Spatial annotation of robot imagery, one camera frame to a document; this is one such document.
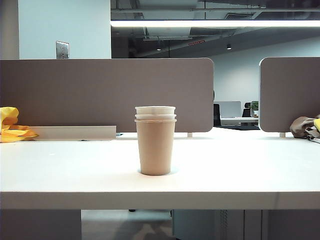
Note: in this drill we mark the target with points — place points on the white background desk screen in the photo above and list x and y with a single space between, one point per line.
228 109

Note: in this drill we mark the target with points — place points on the grey-brown fabric bag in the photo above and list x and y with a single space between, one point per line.
300 126

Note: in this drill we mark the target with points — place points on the dark chair behind partition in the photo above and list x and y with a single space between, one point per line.
216 115

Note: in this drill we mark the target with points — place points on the brown paper cup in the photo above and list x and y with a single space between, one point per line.
155 147

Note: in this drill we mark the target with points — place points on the linear ceiling light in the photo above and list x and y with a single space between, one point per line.
212 23

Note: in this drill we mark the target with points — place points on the grey desk side panel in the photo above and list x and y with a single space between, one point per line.
292 225
40 225

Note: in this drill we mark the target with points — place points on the white paper cup blue stripe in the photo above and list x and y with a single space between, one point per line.
155 116
155 111

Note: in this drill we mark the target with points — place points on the grey under-desk cabinet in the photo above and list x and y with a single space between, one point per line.
200 225

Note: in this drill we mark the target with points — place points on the red LED ceiling sign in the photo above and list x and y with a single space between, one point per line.
197 42

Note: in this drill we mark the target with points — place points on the metal wall switch plate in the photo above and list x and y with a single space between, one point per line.
62 50

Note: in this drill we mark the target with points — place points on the black ceiling spot lamp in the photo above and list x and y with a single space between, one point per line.
228 46

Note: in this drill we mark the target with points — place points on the yellow cloth bag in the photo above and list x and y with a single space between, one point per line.
10 132

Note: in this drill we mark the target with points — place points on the white background desk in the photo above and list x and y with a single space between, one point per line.
240 120

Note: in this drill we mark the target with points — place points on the green potted plant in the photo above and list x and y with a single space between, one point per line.
255 106

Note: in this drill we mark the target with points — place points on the black office chair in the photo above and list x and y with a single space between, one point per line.
247 111

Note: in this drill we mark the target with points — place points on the small yellow object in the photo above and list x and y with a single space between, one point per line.
317 124

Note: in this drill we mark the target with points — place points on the wide grey desk partition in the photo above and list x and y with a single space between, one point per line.
75 95

